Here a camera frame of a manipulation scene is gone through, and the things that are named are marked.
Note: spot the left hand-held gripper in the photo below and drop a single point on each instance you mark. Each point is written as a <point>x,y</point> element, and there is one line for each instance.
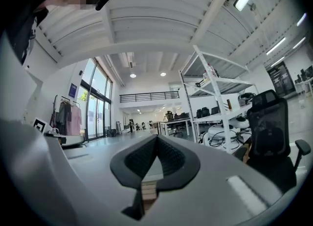
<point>36,166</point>

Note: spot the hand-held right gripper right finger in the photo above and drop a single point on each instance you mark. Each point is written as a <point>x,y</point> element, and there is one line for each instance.
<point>220,183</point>

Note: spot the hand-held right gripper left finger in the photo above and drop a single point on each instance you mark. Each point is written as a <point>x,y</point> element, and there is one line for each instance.
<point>97,171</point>

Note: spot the black mesh office chair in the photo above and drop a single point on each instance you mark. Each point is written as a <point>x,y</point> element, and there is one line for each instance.
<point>269,132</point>

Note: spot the grey ironing board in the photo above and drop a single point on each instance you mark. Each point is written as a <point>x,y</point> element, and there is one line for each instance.
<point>71,140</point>

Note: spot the black bin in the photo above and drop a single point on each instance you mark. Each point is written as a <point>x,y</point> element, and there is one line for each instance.
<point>111,132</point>

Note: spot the grey gas cylinder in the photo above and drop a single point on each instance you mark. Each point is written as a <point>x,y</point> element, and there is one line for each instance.
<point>118,127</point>

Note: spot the white round device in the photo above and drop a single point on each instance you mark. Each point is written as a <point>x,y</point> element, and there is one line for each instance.
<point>240,121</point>
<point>220,129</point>

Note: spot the clothes rack with garments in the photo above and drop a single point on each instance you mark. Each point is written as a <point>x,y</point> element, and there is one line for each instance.
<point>73,119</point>

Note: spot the glass entrance doors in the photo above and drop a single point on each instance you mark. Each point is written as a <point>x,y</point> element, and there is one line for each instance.
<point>97,102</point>

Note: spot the black cases on shelf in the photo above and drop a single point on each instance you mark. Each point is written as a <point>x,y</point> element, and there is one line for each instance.
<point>207,112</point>

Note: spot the white long desk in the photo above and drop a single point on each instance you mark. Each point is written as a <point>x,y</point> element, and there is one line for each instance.
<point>174,121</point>

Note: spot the black balcony railing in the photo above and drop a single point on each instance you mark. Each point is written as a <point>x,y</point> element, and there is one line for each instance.
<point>149,96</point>

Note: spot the white metal shelf rack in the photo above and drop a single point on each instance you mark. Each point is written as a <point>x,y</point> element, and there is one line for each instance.
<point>227,85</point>

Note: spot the dark glass partition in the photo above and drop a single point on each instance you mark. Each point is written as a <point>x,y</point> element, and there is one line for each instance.
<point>281,80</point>

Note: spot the desk with monitors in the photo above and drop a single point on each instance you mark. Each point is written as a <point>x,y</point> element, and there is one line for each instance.
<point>303,75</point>

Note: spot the blue wall poster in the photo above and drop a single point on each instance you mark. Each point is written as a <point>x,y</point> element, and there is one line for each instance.
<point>73,90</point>

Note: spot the black head camera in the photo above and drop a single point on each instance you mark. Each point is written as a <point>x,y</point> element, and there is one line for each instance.
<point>102,0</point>

